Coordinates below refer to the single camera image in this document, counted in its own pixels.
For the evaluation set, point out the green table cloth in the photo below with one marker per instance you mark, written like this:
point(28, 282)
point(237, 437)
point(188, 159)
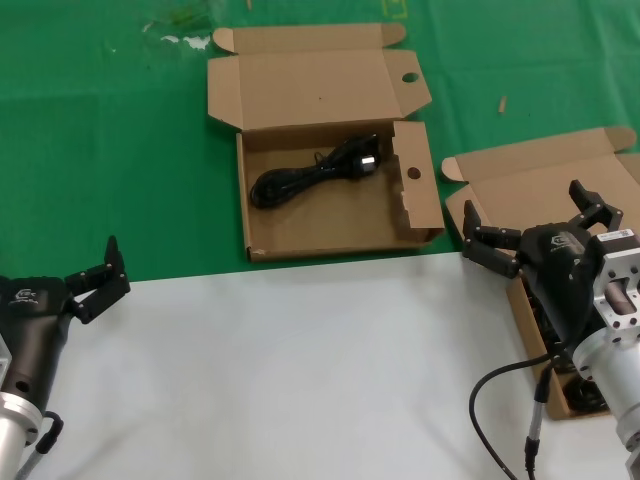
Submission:
point(100, 150)

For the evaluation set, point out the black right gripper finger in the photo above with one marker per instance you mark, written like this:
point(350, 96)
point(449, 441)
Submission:
point(602, 212)
point(492, 247)

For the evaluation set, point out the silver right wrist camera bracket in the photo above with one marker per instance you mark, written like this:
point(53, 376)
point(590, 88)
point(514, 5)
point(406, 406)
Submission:
point(620, 280)

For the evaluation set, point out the cardboard box with round hole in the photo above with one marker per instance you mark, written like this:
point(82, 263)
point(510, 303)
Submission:
point(320, 230)

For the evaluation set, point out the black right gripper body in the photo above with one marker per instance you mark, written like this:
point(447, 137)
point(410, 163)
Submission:
point(560, 270)

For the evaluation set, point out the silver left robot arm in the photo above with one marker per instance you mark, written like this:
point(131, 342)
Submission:
point(15, 435)

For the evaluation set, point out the brown cardboard mailer box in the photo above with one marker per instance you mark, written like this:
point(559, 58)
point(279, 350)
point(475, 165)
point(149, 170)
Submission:
point(525, 190)

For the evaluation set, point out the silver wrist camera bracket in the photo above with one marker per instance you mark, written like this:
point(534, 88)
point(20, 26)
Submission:
point(620, 280)
point(4, 362)

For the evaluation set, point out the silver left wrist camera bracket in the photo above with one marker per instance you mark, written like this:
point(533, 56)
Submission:
point(4, 362)

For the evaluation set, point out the white table cloth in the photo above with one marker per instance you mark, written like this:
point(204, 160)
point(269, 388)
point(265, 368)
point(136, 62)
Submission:
point(300, 375)

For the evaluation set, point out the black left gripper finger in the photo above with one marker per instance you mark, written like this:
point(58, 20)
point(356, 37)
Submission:
point(102, 290)

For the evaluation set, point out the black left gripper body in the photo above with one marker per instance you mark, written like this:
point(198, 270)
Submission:
point(30, 340)

